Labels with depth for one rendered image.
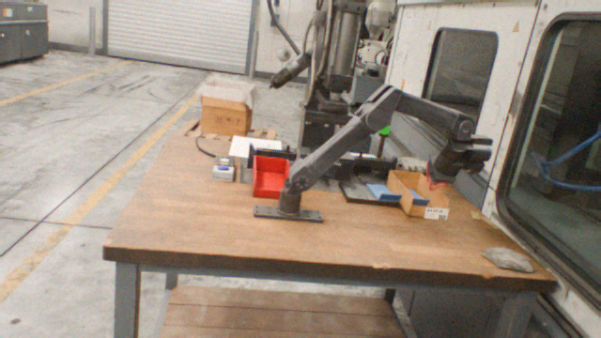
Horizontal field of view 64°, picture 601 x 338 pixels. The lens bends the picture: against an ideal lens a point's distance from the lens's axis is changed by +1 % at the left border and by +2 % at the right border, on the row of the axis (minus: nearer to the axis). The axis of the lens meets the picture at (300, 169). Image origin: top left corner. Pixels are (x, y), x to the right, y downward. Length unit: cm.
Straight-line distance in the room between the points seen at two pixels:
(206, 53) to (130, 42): 162
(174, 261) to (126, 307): 18
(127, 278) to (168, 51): 1000
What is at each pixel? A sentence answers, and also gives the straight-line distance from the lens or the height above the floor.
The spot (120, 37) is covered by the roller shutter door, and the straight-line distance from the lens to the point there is 1133.
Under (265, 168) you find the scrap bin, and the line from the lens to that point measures 168.
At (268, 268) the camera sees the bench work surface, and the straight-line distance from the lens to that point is 114.
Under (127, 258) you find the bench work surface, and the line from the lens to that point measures 116.
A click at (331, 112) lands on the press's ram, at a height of 114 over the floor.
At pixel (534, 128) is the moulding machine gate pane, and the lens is 162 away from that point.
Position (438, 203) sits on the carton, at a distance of 161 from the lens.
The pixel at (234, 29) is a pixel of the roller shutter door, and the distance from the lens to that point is 1083.
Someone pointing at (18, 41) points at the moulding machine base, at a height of 37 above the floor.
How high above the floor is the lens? 144
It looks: 18 degrees down
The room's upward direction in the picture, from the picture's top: 8 degrees clockwise
